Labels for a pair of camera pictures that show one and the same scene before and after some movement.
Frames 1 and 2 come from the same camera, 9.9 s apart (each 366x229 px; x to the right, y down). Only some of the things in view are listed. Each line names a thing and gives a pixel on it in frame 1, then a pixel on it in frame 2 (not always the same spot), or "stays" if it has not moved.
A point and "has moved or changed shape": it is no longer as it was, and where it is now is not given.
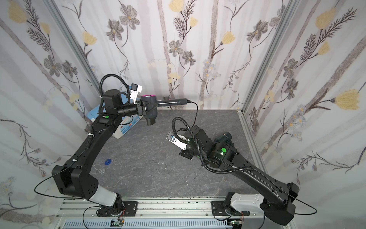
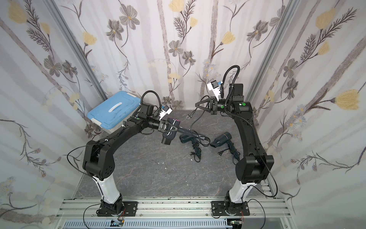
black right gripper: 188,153 -> 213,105
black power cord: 197,113 has moved or changed shape
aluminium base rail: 83,214 stays
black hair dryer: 151,103 -> 173,126
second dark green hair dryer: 227,136 stays
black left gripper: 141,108 -> 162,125
